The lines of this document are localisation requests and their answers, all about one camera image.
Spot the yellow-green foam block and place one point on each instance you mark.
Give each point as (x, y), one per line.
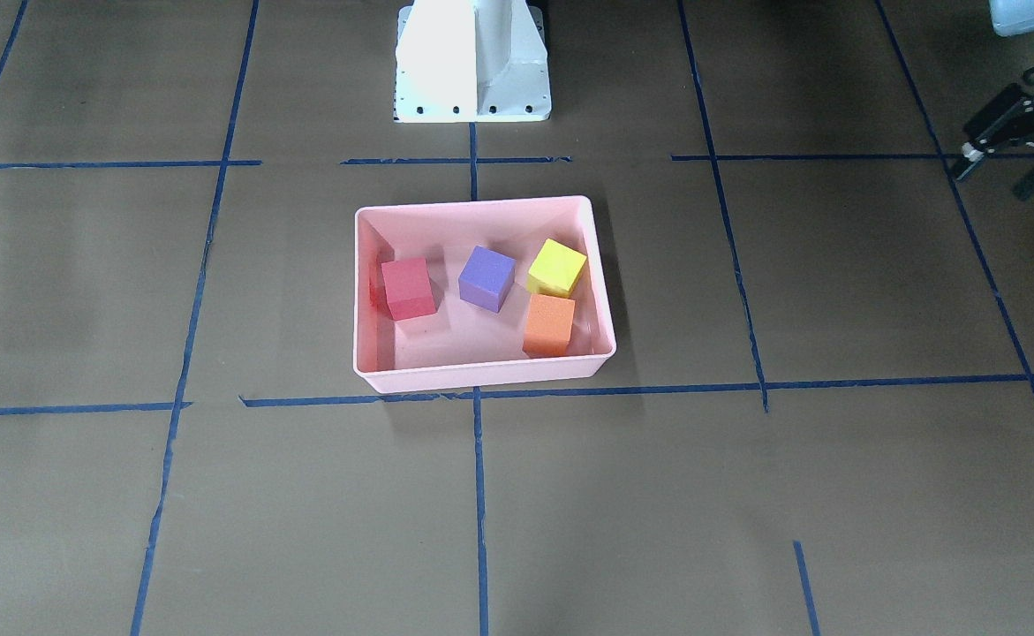
(555, 270)

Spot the orange foam block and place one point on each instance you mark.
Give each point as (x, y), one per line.
(548, 326)

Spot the purple foam block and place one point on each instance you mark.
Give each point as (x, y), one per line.
(486, 279)

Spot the red foam block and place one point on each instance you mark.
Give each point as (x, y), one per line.
(408, 288)

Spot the pink plastic bin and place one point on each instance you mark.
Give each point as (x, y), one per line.
(462, 345)

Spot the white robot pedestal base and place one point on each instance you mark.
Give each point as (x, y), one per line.
(471, 61)

